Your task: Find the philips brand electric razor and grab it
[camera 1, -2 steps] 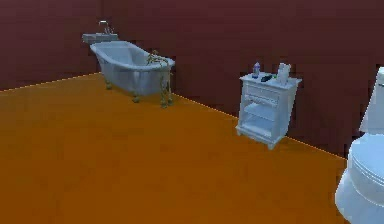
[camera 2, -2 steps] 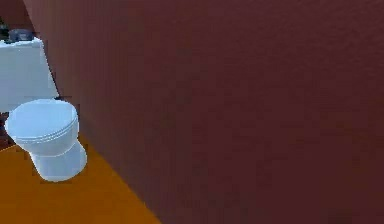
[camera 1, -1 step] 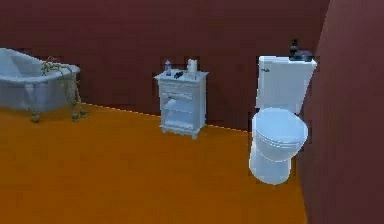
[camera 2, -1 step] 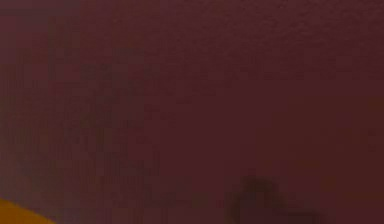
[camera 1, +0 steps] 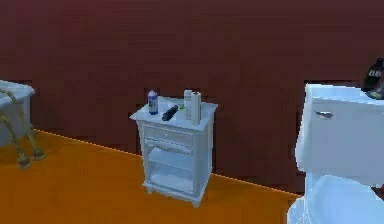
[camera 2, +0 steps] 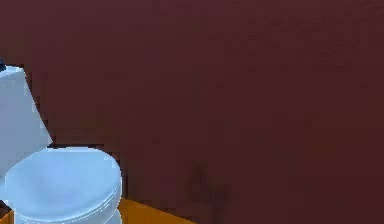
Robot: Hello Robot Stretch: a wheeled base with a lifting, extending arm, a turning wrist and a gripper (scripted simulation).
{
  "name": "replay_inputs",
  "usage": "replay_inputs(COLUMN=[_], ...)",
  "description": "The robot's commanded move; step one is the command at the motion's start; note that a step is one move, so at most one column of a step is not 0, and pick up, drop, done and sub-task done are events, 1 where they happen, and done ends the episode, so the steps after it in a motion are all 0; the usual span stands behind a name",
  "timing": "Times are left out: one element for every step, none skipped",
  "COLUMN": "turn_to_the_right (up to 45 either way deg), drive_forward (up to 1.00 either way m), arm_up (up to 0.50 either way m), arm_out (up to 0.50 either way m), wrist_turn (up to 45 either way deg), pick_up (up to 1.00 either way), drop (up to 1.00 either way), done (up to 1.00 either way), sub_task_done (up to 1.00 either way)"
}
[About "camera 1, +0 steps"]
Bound white bedside cabinet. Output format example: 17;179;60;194
129;96;219;209

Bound white cylinder bottle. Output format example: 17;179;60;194
183;89;194;121

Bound blue and white bottle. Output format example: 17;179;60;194
147;89;159;116

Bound black bottle with label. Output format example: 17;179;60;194
361;56;384;101

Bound black electric razor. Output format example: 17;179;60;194
161;104;180;122

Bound white toilet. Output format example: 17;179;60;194
286;82;384;224

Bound white paper roll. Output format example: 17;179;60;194
190;91;202;126

